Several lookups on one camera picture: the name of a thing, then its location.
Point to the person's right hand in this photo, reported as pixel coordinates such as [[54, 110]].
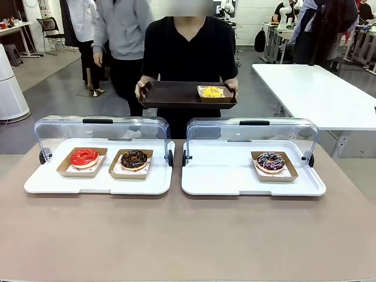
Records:
[[140, 88]]

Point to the person's left hand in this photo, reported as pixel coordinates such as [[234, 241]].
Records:
[[233, 85]]

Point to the yellow glazed donut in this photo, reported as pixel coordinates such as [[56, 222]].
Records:
[[216, 99]]

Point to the yellow sprinkled donut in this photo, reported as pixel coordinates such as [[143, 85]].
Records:
[[211, 91]]

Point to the dark brown serving tray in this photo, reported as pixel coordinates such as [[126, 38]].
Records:
[[173, 95]]

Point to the person's right forearm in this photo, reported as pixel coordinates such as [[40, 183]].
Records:
[[149, 78]]

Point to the person's left forearm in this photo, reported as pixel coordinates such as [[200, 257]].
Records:
[[229, 80]]

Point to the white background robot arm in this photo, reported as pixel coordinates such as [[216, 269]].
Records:
[[283, 16]]

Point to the person in black shirt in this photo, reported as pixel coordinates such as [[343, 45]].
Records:
[[189, 50]]

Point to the chocolate glazed donut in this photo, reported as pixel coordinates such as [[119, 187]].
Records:
[[134, 160]]

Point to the red glazed donut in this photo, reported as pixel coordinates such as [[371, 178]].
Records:
[[63, 171], [84, 158]]

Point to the purple sprinkled chocolate donut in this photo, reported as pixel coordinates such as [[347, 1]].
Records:
[[274, 177]]

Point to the clear plastic display lid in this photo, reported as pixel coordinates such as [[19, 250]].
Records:
[[252, 130], [97, 129]]

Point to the black backpack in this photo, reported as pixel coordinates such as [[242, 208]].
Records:
[[259, 41]]

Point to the bystander in grey hoodie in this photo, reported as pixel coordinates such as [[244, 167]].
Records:
[[126, 35]]

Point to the bystander in white shirt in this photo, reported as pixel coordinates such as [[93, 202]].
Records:
[[82, 29]]

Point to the large white table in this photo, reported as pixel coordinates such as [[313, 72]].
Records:
[[317, 94]]

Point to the white display tray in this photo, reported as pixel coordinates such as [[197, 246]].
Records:
[[97, 185], [223, 176]]

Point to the black office chair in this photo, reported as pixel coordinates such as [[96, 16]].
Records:
[[51, 32]]

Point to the bystander in dark coat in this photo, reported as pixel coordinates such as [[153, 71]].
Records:
[[323, 29]]

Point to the white cylindrical air purifier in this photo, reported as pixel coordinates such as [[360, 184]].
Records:
[[11, 88]]

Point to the grey plastic stool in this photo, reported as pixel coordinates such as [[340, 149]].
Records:
[[13, 54]]

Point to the white background desk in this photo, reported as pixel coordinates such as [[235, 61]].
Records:
[[17, 28]]

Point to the red cup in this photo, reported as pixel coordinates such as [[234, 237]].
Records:
[[2, 26]]

